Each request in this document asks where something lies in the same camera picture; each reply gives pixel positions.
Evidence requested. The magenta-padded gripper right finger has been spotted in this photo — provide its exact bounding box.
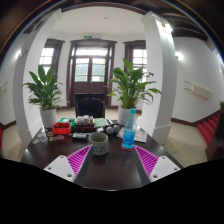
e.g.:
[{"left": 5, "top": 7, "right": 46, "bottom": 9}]
[{"left": 133, "top": 144, "right": 181, "bottom": 184}]

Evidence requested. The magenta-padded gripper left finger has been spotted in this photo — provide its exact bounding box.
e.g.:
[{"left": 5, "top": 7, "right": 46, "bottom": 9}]
[{"left": 43, "top": 143, "right": 95, "bottom": 184}]

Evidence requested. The clear blue drink bottle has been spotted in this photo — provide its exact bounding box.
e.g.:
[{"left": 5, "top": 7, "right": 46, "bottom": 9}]
[{"left": 120, "top": 108, "right": 138, "bottom": 151}]

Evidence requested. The flat black device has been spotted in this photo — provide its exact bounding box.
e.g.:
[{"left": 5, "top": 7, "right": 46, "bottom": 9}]
[{"left": 72, "top": 132, "right": 89, "bottom": 140}]

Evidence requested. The red plastic box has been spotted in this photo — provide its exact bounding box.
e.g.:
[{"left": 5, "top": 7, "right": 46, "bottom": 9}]
[{"left": 51, "top": 122, "right": 73, "bottom": 136}]

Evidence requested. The flat round red coaster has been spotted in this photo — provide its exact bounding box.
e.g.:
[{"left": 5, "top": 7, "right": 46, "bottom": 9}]
[{"left": 119, "top": 143, "right": 135, "bottom": 153}]

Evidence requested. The grey patterned ceramic mug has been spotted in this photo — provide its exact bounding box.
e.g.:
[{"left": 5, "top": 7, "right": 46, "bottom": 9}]
[{"left": 88, "top": 131, "right": 110, "bottom": 157}]

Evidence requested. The brown tray with small jars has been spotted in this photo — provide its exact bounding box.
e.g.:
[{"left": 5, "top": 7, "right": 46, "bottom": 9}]
[{"left": 74, "top": 114, "right": 98, "bottom": 133}]

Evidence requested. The green box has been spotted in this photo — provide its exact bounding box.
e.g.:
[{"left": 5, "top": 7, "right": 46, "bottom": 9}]
[{"left": 59, "top": 117, "right": 77, "bottom": 126}]

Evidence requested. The green plant in white pot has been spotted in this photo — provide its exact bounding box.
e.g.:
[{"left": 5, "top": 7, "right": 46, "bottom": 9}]
[
  {"left": 106, "top": 58, "right": 163, "bottom": 127},
  {"left": 21, "top": 64, "right": 64, "bottom": 129}
]

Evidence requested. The light green pad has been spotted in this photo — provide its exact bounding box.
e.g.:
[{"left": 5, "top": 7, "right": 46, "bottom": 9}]
[{"left": 94, "top": 117, "right": 108, "bottom": 129}]

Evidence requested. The red carpeted staircase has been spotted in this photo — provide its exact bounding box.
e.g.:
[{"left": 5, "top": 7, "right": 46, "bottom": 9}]
[{"left": 196, "top": 112, "right": 223, "bottom": 145}]

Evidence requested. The black chair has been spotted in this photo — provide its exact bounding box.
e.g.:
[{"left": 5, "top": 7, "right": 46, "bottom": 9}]
[{"left": 74, "top": 92, "right": 107, "bottom": 119}]

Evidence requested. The dark wooden double door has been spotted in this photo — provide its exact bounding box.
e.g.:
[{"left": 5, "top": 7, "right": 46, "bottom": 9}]
[{"left": 66, "top": 38, "right": 118, "bottom": 108}]

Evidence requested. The white wall radiator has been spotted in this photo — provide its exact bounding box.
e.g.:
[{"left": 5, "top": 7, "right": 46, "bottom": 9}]
[
  {"left": 184, "top": 80, "right": 213, "bottom": 100},
  {"left": 0, "top": 83, "right": 8, "bottom": 96}
]

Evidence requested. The glowing wall lamp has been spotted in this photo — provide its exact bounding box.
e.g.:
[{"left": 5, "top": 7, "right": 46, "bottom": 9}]
[
  {"left": 174, "top": 50, "right": 184, "bottom": 62},
  {"left": 13, "top": 49, "right": 23, "bottom": 61}
]

